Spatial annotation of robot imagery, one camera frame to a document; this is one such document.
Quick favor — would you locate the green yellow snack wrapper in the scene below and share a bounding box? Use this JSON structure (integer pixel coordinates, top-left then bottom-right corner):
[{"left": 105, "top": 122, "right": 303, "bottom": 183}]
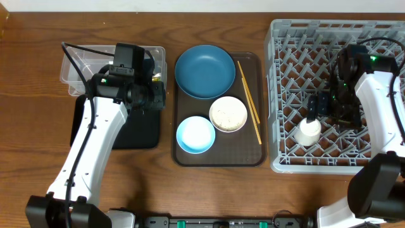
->
[{"left": 152, "top": 73, "right": 162, "bottom": 82}]

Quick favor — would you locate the cream white cup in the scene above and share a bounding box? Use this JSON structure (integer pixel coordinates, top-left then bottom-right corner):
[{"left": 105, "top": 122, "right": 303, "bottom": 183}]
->
[{"left": 294, "top": 118, "right": 321, "bottom": 146}]

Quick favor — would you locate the rice pile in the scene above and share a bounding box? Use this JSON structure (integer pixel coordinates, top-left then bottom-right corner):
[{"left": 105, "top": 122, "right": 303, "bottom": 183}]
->
[{"left": 211, "top": 98, "right": 246, "bottom": 130}]

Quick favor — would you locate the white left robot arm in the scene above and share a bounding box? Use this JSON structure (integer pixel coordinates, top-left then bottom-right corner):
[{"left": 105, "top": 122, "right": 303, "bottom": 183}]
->
[{"left": 25, "top": 42, "right": 166, "bottom": 227}]

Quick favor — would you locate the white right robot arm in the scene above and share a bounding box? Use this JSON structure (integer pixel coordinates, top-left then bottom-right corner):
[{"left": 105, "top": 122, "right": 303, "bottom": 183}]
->
[{"left": 306, "top": 42, "right": 404, "bottom": 227}]

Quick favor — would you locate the grey dishwasher rack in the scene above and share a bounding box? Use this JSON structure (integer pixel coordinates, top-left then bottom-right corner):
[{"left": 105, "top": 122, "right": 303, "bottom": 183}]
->
[{"left": 265, "top": 19, "right": 404, "bottom": 175}]

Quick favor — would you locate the clear plastic waste bin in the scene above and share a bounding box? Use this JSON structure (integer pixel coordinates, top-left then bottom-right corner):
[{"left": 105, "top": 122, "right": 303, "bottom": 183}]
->
[{"left": 60, "top": 45, "right": 167, "bottom": 97}]

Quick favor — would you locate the black plastic tray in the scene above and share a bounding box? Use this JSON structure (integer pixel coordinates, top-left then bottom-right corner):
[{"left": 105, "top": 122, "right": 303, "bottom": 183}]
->
[{"left": 70, "top": 95, "right": 160, "bottom": 153}]

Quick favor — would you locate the dark blue plate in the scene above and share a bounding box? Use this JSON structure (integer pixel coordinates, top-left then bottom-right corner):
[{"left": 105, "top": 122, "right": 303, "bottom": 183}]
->
[{"left": 175, "top": 45, "right": 236, "bottom": 99}]

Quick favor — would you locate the light blue bowl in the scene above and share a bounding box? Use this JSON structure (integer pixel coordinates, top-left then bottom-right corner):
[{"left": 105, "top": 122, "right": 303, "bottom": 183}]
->
[{"left": 175, "top": 116, "right": 216, "bottom": 155}]

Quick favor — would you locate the wooden chopstick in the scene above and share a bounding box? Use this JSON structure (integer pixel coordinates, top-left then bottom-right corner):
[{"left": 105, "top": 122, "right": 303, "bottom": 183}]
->
[
  {"left": 237, "top": 61, "right": 260, "bottom": 124},
  {"left": 241, "top": 78, "right": 262, "bottom": 145}
]

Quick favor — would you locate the brown serving tray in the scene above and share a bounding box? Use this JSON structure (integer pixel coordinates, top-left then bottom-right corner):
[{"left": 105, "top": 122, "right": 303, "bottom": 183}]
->
[{"left": 171, "top": 52, "right": 266, "bottom": 167}]

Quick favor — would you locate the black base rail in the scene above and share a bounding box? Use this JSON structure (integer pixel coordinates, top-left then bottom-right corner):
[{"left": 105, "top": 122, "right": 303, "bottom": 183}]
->
[{"left": 107, "top": 207, "right": 317, "bottom": 228}]

